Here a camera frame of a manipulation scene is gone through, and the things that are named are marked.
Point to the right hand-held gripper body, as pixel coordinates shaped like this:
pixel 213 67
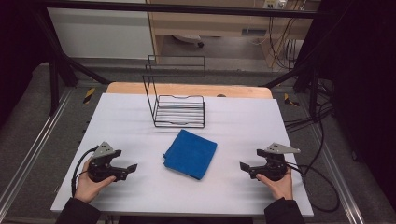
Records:
pixel 275 169

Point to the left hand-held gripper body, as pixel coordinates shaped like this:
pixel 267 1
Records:
pixel 99 169

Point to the blue towel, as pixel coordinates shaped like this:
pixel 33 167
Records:
pixel 190 154

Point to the person's right hand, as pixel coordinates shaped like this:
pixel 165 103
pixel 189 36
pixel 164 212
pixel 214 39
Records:
pixel 281 188

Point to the person's left hand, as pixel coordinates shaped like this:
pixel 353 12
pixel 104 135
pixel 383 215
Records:
pixel 87 188

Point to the white table cover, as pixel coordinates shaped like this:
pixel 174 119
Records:
pixel 243 124

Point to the person's dark clothing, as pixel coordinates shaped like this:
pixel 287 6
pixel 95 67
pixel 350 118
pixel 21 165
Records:
pixel 186 221

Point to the black metal stand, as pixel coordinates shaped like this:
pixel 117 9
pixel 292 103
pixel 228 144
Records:
pixel 313 93
pixel 54 81

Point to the white cabinet panel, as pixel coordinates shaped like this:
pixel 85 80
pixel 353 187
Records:
pixel 99 31

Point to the dark curtain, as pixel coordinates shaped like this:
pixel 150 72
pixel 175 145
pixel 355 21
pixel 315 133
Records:
pixel 364 77
pixel 15 46

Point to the white chair base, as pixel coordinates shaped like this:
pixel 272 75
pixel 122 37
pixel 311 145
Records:
pixel 186 39

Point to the white power strip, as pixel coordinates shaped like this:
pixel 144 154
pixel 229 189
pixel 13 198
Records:
pixel 274 3

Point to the aluminium rail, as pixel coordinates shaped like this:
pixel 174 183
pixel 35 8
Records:
pixel 336 174
pixel 34 146

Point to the black metal frame bar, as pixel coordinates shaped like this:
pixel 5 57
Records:
pixel 186 8

